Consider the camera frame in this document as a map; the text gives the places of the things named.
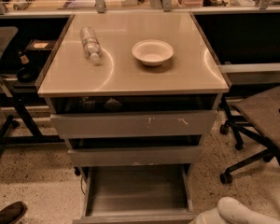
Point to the grey top drawer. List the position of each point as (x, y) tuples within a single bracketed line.
[(133, 116)]

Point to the black desk frame left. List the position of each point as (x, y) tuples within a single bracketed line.
[(18, 100)]

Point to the grey drawer cabinet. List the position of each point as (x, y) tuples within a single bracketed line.
[(191, 70)]

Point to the grey middle drawer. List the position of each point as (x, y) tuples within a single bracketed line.
[(135, 151)]

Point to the grey drawer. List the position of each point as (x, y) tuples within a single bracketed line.
[(154, 194), (133, 116), (135, 151)]

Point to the black shoe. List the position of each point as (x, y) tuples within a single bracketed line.
[(12, 213)]

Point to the grey bottom drawer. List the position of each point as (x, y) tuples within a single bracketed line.
[(154, 194)]

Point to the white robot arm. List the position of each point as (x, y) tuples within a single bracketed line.
[(231, 211)]

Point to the black office chair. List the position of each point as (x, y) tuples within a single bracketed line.
[(259, 119)]

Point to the white bowl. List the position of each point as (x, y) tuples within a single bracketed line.
[(152, 52)]

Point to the dark round object under desk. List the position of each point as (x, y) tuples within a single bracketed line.
[(27, 74)]

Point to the clear plastic water bottle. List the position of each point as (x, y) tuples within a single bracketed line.
[(90, 43)]

